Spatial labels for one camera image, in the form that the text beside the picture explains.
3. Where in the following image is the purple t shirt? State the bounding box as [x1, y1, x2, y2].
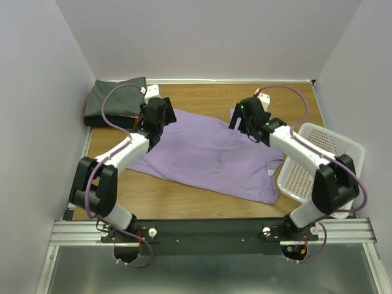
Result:
[129, 110, 284, 205]

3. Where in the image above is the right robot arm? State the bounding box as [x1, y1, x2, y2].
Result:
[229, 96, 360, 240]

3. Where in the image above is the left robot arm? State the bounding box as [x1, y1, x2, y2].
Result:
[69, 97, 176, 242]

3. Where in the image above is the folded dark grey t shirt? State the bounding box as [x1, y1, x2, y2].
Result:
[83, 77, 146, 129]

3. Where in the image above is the white plastic laundry basket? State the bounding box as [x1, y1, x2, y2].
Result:
[277, 122, 365, 219]

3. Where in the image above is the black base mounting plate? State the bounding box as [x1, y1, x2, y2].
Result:
[100, 217, 318, 262]

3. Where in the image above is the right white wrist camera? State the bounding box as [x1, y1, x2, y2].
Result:
[257, 92, 270, 112]

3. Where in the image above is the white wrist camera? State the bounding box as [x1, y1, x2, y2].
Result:
[257, 92, 270, 112]
[145, 85, 162, 104]

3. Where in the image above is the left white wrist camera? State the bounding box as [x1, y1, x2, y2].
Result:
[145, 85, 162, 104]

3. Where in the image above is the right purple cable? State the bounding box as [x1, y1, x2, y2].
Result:
[254, 85, 368, 265]

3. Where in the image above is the purple cable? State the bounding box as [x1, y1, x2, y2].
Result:
[254, 85, 368, 265]
[85, 84, 154, 267]

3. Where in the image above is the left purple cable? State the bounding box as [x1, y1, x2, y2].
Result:
[85, 84, 154, 267]

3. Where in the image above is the aluminium extrusion rail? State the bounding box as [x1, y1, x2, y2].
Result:
[49, 218, 376, 246]

